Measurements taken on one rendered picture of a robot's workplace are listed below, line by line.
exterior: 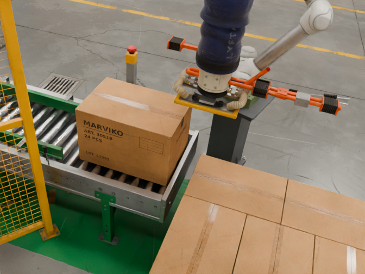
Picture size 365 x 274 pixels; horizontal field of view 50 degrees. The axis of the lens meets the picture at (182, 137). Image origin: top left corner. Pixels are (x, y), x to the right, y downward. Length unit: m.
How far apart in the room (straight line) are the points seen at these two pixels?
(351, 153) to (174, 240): 2.32
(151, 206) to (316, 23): 1.43
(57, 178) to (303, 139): 2.39
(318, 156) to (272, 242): 1.68
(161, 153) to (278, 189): 0.81
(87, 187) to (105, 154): 0.23
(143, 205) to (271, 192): 0.81
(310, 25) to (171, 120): 0.97
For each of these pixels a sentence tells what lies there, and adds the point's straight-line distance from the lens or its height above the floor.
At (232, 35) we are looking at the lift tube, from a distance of 1.89.
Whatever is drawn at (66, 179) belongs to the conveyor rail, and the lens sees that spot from 2.55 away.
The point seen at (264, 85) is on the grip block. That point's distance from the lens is 2.08.
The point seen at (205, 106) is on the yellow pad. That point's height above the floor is 1.16.
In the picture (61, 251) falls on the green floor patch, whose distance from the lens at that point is 2.84.
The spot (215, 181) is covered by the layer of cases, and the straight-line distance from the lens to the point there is 2.52.
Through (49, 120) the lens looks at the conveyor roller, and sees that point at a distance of 2.96.
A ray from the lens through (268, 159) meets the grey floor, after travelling 3.62.
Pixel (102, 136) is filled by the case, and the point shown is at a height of 0.81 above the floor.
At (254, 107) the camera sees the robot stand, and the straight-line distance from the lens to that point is 2.86.
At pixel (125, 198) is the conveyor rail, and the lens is 2.41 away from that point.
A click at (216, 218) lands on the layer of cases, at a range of 2.33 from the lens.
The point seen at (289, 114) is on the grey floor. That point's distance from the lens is 4.26.
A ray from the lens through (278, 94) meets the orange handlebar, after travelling 2.06.
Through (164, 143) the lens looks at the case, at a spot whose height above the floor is 0.89.
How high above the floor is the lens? 2.34
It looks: 40 degrees down
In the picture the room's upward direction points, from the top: 7 degrees clockwise
